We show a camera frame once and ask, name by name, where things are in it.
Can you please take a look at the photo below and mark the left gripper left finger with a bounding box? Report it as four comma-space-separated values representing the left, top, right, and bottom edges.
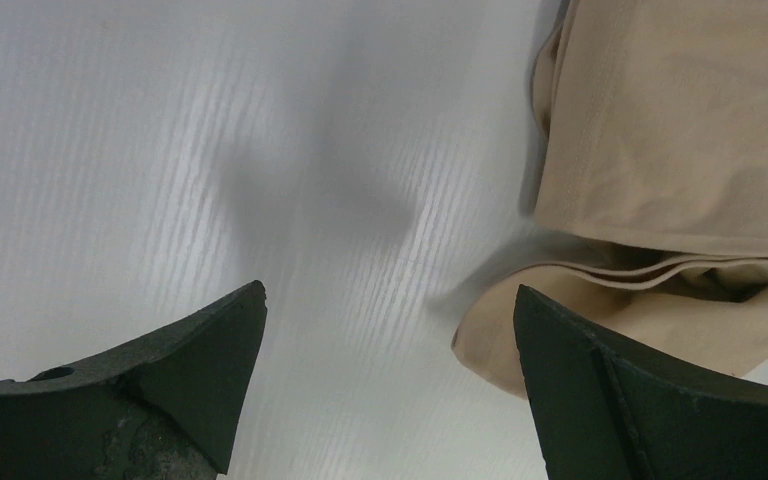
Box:
0, 281, 267, 479

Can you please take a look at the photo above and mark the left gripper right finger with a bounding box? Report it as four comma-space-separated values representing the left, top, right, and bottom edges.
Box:
513, 286, 768, 479

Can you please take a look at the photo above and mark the beige t shirt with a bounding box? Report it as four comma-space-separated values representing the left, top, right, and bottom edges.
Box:
452, 1, 768, 397

